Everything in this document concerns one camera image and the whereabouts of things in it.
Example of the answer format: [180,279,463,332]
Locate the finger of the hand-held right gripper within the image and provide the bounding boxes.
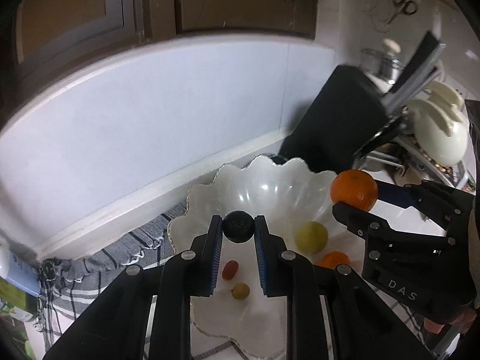
[332,202,457,268]
[376,179,470,239]

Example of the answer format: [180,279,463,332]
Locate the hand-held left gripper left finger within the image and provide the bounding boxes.
[41,215,224,360]

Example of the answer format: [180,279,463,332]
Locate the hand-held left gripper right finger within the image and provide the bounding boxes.
[254,215,432,360]

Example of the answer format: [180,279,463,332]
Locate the red-brown cherry tomato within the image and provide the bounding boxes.
[222,260,239,281]

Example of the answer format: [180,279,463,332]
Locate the dark purple grape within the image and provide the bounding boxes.
[222,211,254,243]

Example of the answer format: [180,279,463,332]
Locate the orange mandarin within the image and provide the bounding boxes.
[314,251,351,269]
[330,170,379,212]

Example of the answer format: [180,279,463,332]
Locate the yellow-green round fruit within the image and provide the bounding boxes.
[294,221,329,254]

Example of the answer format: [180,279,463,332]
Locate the white scalloped bowl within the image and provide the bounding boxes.
[167,155,361,359]

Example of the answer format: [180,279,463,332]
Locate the person's right hand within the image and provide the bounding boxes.
[424,300,477,334]

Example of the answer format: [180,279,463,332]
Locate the white ceramic pot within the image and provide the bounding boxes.
[407,97,469,166]

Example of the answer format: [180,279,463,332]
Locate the black knife block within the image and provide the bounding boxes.
[279,65,389,175]

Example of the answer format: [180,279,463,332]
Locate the steel pot with cream knob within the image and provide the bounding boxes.
[361,38,406,83]

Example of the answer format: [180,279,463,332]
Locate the black white checked cloth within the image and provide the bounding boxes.
[35,202,286,360]

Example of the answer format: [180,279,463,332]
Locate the green dish soap bottle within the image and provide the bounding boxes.
[0,277,38,323]

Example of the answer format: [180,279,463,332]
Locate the steel-handled knife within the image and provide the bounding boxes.
[382,60,443,107]
[392,30,447,96]

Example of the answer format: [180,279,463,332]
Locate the black-handled scissors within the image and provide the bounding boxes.
[388,0,418,23]

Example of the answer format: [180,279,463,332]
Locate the brown window frame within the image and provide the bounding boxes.
[0,0,323,94]

